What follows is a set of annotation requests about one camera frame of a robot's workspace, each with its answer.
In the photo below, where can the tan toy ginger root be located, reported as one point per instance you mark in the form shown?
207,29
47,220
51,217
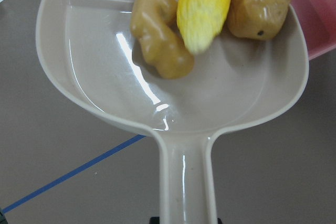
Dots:
161,47

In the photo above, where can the yellow toy corn cob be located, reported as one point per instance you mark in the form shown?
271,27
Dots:
200,21

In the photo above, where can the beige plastic dustpan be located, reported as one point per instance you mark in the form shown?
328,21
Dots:
88,53

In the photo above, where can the brown toy potato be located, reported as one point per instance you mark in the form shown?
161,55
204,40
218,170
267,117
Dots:
257,19

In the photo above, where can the pink plastic bin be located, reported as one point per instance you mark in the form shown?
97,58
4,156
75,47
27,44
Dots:
308,30

